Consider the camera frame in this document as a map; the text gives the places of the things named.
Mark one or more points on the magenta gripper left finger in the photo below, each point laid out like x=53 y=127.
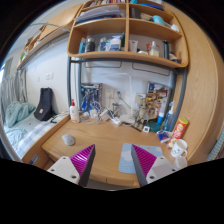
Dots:
x=76 y=168

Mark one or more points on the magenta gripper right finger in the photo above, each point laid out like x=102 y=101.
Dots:
x=148 y=167

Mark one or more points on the light blue mouse pad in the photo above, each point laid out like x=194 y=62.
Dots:
x=126 y=164

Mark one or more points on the blue snack packet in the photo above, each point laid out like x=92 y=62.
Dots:
x=163 y=136

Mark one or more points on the white mug with writing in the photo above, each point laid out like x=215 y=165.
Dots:
x=179 y=148

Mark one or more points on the red yellow chips can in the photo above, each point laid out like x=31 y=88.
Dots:
x=178 y=131

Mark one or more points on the blue spray bottle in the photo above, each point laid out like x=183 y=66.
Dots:
x=168 y=118

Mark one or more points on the white bottle red cap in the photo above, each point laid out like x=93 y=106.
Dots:
x=74 y=113

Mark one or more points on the bed with checked sheet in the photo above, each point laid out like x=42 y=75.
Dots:
x=26 y=132

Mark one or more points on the black backpack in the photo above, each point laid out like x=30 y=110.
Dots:
x=44 y=109

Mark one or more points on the blue model kit box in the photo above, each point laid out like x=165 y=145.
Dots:
x=91 y=96

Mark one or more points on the teal blanket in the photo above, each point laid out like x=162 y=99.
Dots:
x=17 y=112

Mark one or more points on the dark bottle on shelf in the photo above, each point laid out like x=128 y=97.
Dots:
x=90 y=45

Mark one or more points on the wooden wall shelf unit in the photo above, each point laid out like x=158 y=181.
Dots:
x=143 y=31

